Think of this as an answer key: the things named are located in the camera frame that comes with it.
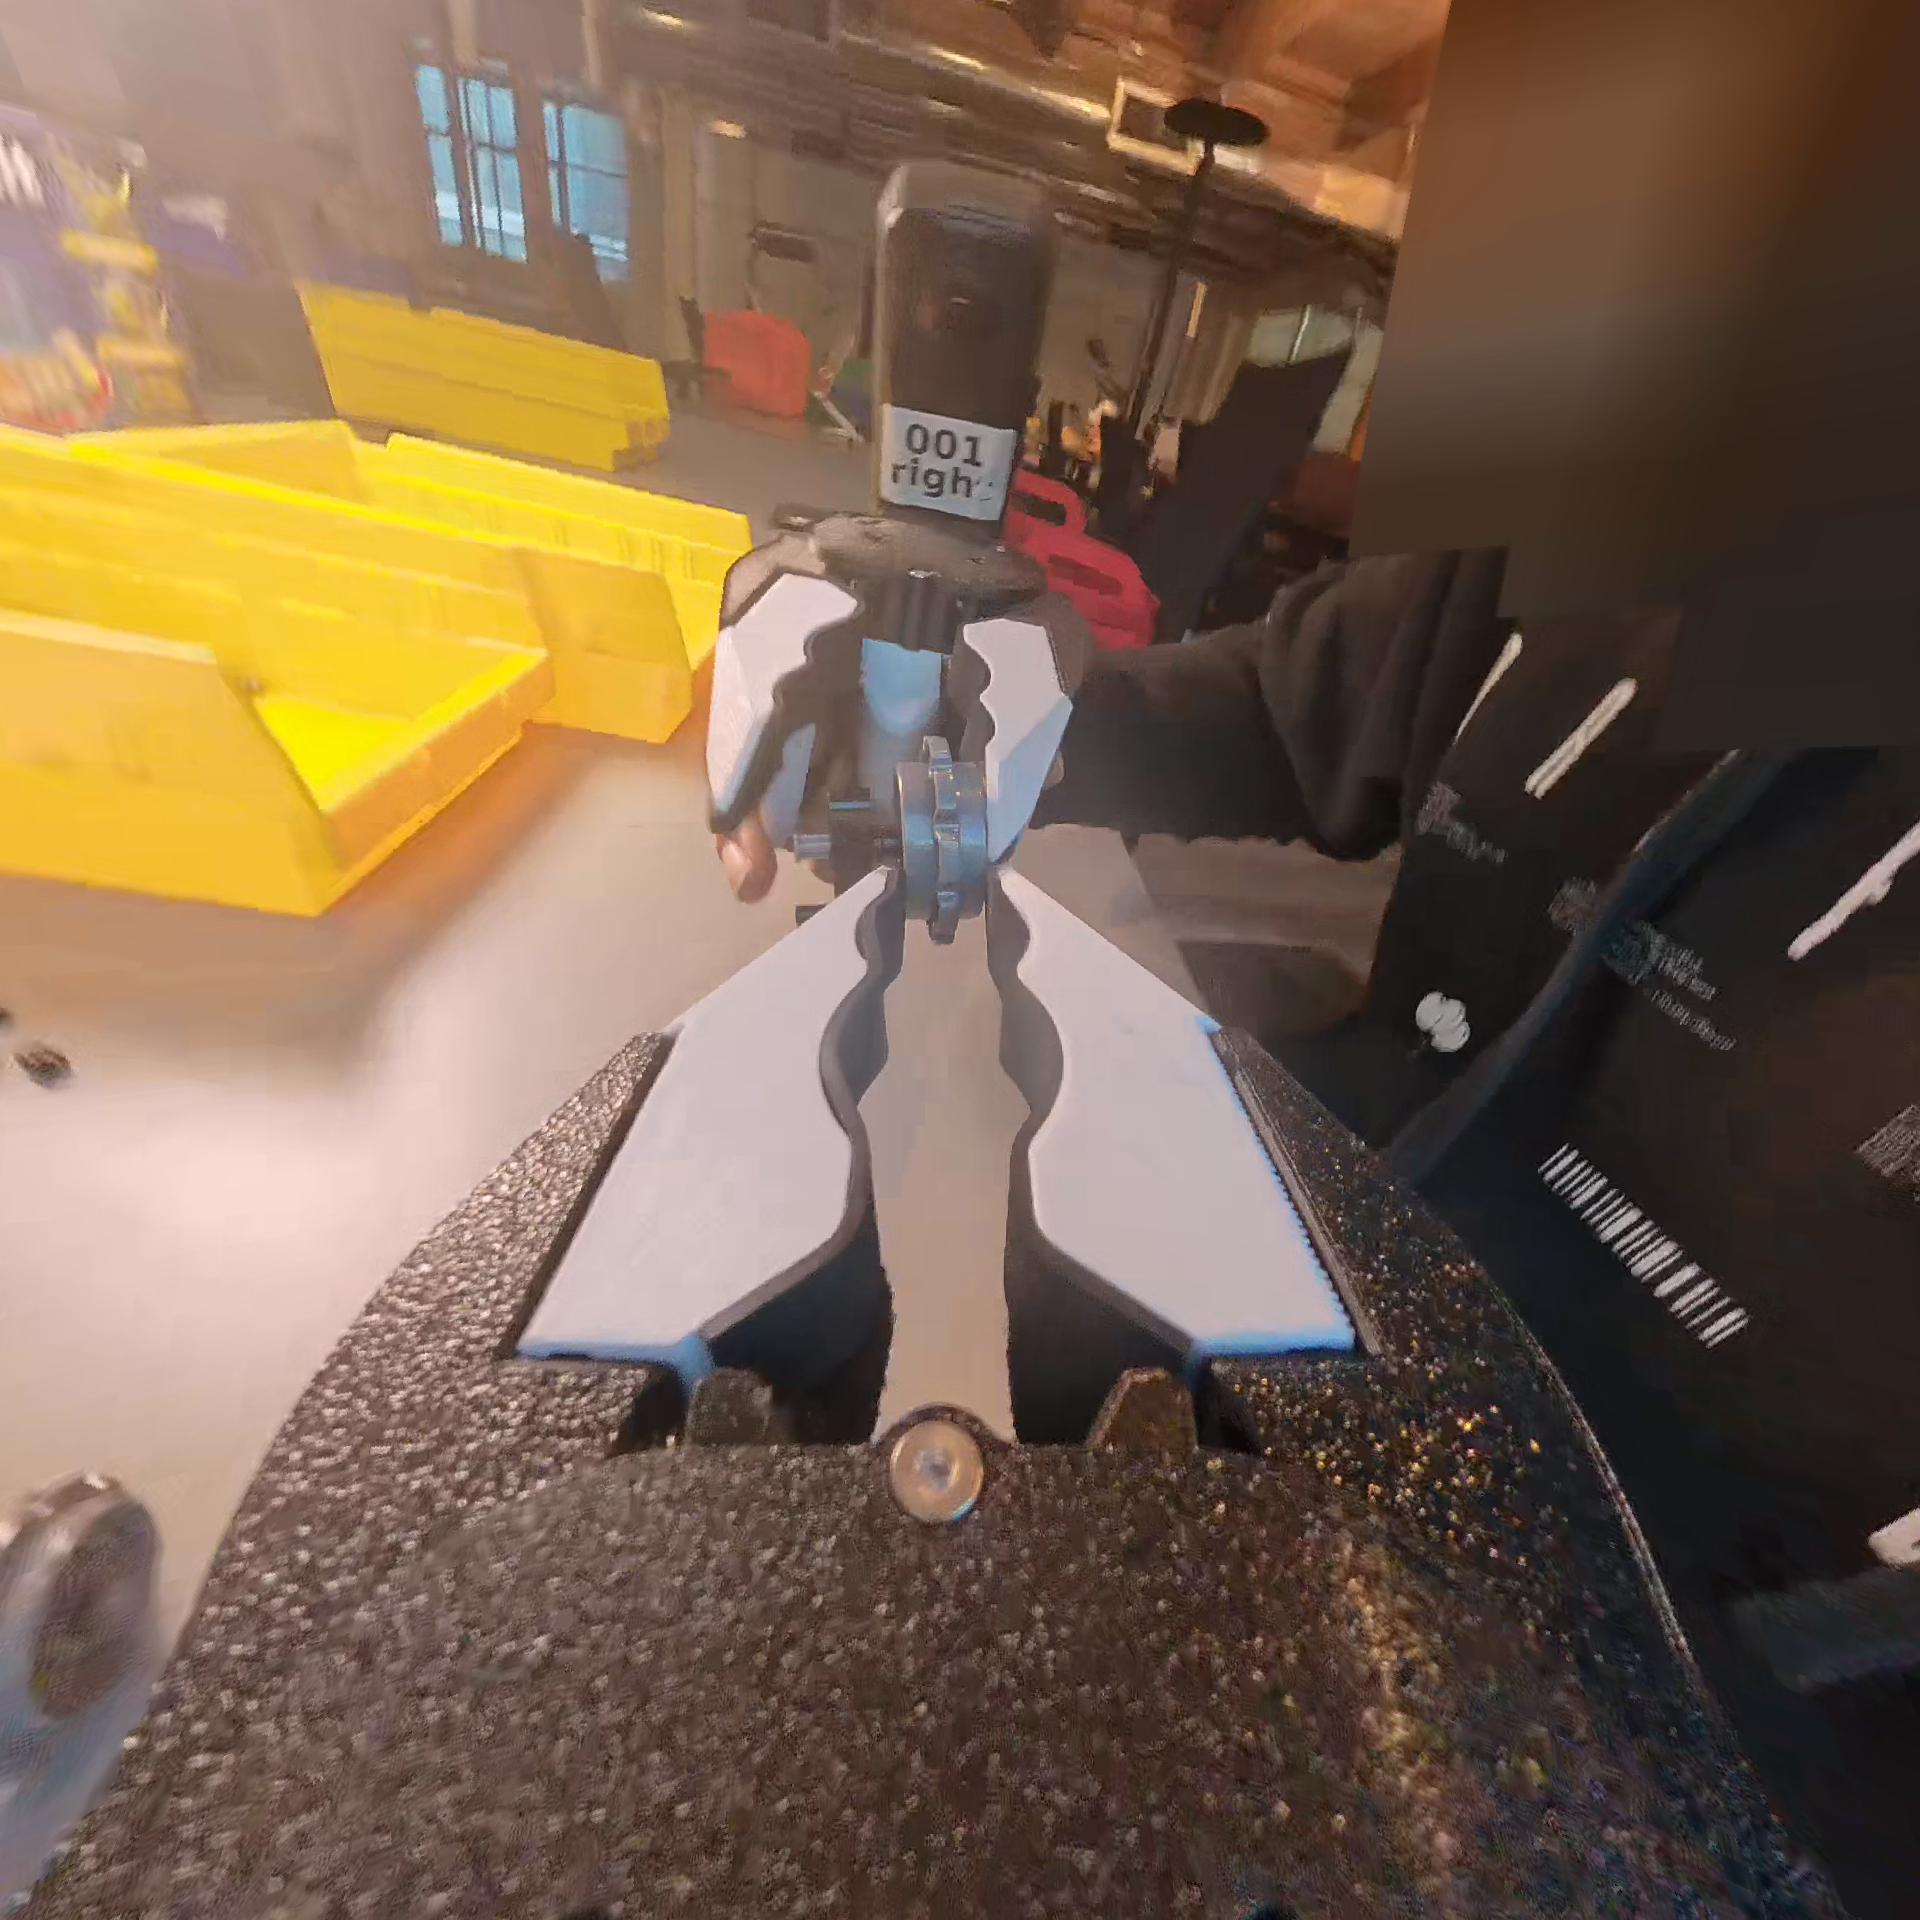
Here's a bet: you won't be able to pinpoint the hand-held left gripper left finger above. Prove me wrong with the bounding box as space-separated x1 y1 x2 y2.
519 874 924 1383

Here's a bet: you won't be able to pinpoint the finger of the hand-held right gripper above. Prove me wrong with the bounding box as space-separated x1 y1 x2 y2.
707 571 877 848
955 610 1080 874

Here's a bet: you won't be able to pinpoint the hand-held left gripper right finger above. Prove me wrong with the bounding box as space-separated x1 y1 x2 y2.
986 874 1364 1416

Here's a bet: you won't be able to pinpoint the grey toothed brick wheel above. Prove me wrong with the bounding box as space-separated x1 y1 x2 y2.
892 742 999 944

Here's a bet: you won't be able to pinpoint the thin black holed brick beam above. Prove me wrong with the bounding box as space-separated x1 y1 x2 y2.
787 787 903 877

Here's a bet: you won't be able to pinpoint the yellow storage bin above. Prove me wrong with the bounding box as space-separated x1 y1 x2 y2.
0 610 560 920
0 421 752 744
296 283 675 476

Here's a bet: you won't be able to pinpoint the yellow toy brick vehicle model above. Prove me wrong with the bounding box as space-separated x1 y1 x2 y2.
0 1471 168 1779

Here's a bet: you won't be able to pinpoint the person's right forearm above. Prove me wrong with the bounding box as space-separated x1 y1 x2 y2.
1052 551 1511 864

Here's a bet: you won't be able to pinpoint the grey desk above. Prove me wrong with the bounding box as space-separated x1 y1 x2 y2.
0 406 1413 1862

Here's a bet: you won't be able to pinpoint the orange beanbag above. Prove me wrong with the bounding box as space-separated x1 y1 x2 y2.
704 310 816 426

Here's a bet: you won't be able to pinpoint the black stand lamp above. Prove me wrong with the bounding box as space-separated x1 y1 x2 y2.
1128 96 1271 511

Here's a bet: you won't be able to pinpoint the building windows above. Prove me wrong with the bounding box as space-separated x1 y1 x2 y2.
411 62 635 290

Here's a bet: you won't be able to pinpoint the person in black hoodie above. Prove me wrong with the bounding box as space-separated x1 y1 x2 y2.
1306 555 1920 1920

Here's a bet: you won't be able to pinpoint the printed cardboard toy box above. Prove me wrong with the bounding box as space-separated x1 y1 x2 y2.
0 104 201 442

